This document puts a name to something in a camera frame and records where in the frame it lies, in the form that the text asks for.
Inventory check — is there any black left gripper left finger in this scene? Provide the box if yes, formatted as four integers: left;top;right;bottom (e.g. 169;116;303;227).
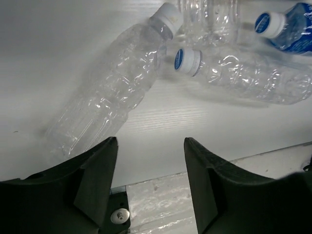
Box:
0;137;118;234

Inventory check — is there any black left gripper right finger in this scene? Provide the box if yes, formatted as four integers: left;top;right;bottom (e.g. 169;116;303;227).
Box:
184;137;312;234

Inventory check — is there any clear bottle plain white cap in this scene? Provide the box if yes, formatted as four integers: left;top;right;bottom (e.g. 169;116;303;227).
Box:
44;2;183;163

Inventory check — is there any clear bottle blue-white cap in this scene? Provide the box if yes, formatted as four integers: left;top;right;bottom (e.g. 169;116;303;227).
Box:
174;46;312;105

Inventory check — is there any upright-lying clear ribbed bottle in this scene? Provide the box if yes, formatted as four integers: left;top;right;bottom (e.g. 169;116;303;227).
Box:
177;0;240;46

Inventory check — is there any blue label water bottle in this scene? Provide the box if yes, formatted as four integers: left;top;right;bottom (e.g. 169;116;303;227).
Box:
254;1;312;56

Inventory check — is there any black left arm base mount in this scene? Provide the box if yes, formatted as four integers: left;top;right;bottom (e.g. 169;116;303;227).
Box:
98;186;131;234

